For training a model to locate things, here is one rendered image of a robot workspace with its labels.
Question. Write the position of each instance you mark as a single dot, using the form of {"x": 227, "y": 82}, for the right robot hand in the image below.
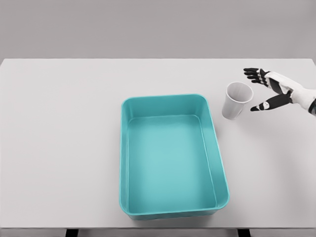
{"x": 280, "y": 85}

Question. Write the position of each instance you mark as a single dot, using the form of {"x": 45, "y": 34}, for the white paper cup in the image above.
{"x": 235, "y": 101}

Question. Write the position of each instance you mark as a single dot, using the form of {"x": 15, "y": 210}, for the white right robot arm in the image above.
{"x": 308, "y": 97}

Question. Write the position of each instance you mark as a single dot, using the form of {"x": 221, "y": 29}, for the teal plastic basket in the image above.
{"x": 170, "y": 153}

